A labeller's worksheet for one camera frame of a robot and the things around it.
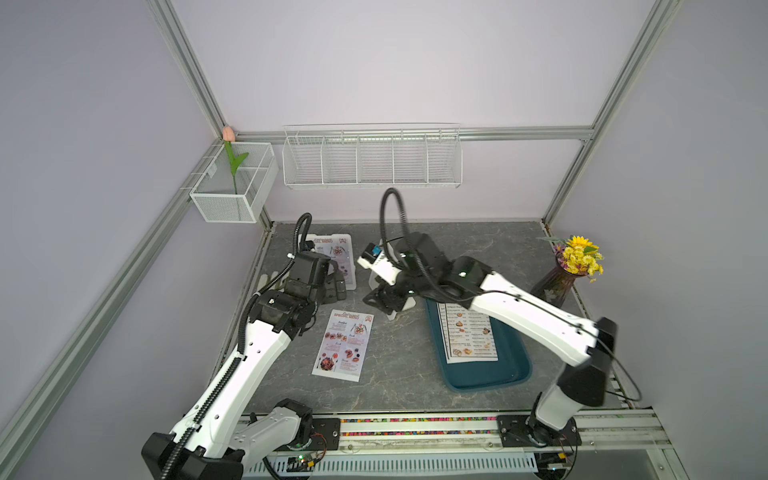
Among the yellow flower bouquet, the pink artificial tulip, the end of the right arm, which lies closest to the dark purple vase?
the yellow flower bouquet

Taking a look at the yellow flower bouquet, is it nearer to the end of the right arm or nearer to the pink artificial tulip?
the end of the right arm

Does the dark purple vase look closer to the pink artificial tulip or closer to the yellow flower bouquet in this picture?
the yellow flower bouquet

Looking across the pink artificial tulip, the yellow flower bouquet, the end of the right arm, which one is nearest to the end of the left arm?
the end of the right arm

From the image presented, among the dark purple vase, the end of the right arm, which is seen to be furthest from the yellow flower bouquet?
the end of the right arm

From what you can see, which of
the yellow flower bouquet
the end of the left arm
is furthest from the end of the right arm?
the yellow flower bouquet

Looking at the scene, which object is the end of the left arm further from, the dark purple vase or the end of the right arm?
the dark purple vase

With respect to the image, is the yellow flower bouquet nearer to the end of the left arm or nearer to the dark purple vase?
the dark purple vase

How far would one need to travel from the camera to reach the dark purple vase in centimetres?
84

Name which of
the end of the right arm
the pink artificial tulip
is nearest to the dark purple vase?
the end of the right arm

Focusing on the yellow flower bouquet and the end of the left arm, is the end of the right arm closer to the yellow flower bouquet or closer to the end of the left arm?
the end of the left arm

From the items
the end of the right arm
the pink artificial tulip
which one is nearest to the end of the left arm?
the end of the right arm

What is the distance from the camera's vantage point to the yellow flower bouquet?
0.79 m

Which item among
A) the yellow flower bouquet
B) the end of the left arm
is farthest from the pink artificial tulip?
the yellow flower bouquet
